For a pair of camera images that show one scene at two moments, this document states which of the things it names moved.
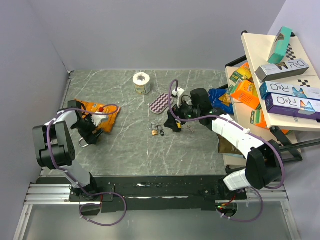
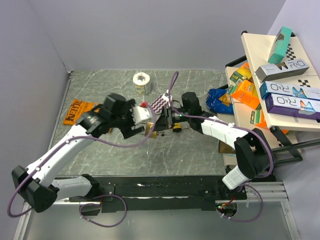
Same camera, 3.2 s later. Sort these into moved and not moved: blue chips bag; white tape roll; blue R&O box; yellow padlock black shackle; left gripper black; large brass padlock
Moved: left gripper black; large brass padlock
Not moved: white tape roll; yellow padlock black shackle; blue chips bag; blue R&O box
